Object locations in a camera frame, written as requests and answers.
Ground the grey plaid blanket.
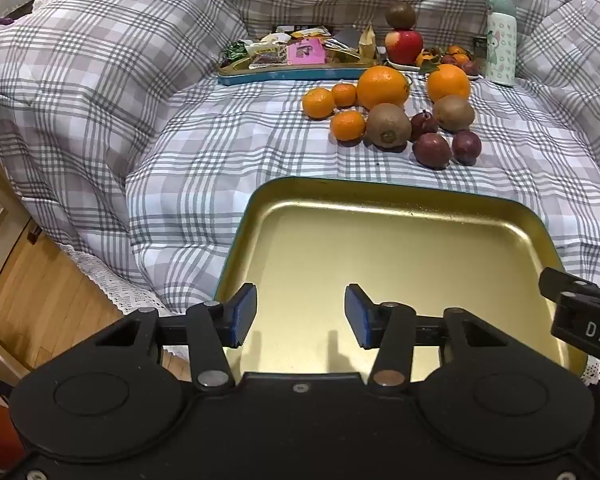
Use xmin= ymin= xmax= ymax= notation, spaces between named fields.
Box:
xmin=0 ymin=0 xmax=600 ymax=386

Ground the green candy wrapper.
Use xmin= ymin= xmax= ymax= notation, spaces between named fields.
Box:
xmin=222 ymin=40 xmax=251 ymax=63

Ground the dark brown round fruit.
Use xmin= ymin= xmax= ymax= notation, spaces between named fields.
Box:
xmin=385 ymin=2 xmax=417 ymax=31

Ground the brown kiwi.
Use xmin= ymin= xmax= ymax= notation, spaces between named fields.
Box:
xmin=366 ymin=103 xmax=412 ymax=149
xmin=432 ymin=94 xmax=476 ymax=132

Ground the large orange with leaves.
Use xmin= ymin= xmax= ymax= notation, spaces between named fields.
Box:
xmin=425 ymin=62 xmax=472 ymax=104

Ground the red apple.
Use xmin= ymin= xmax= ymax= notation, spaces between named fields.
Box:
xmin=385 ymin=29 xmax=424 ymax=65

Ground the brown paper packet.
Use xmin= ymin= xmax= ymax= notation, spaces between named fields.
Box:
xmin=358 ymin=24 xmax=378 ymax=59

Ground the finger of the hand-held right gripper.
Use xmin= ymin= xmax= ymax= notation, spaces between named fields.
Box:
xmin=538 ymin=267 xmax=600 ymax=306

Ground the pale green patterned thermos bottle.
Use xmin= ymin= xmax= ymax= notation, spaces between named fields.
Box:
xmin=485 ymin=0 xmax=518 ymax=86

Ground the white plate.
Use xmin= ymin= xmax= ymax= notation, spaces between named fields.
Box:
xmin=385 ymin=57 xmax=481 ymax=81

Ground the gold metal tray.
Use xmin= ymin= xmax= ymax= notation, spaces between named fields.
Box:
xmin=214 ymin=176 xmax=588 ymax=376

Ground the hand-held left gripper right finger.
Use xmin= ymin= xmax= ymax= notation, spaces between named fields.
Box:
xmin=344 ymin=282 xmax=512 ymax=394

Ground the large orange with stem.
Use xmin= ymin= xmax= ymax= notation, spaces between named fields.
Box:
xmin=356 ymin=66 xmax=411 ymax=111

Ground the purple passion fruit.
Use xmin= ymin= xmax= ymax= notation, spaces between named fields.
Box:
xmin=410 ymin=111 xmax=440 ymax=142
xmin=451 ymin=130 xmax=483 ymax=166
xmin=412 ymin=132 xmax=453 ymax=170

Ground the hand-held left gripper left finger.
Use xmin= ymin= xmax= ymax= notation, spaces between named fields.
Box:
xmin=87 ymin=282 xmax=258 ymax=392

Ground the pink snack packet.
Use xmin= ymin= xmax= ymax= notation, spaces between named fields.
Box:
xmin=286 ymin=40 xmax=326 ymax=66

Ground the grey snack packet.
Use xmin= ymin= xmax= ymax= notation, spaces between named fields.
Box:
xmin=332 ymin=27 xmax=363 ymax=51

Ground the white lace bed skirt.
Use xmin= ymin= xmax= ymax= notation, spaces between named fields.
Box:
xmin=55 ymin=242 xmax=191 ymax=366

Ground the dark red snack packet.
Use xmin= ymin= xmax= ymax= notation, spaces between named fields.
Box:
xmin=250 ymin=46 xmax=287 ymax=67

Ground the teal snack tray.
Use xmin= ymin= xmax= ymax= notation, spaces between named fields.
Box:
xmin=217 ymin=57 xmax=381 ymax=87

